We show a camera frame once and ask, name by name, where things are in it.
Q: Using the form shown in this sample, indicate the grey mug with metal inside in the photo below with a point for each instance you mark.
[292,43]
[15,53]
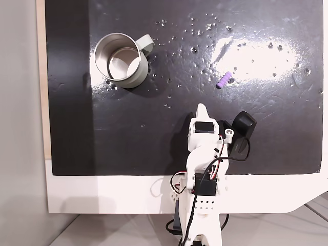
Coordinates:
[139,74]

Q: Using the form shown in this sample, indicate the black oval camera box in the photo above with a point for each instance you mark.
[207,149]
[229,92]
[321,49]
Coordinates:
[243,123]

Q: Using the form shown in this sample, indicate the light wooden board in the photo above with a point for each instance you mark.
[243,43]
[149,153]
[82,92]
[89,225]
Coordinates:
[42,102]

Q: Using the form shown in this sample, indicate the purple ribbed pen grip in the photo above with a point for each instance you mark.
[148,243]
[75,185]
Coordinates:
[223,80]

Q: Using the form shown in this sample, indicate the black shiny table mat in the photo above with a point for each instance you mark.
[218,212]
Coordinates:
[128,143]

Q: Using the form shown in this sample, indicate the grey table clamp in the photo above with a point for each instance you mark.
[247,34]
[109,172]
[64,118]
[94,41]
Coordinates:
[177,217]

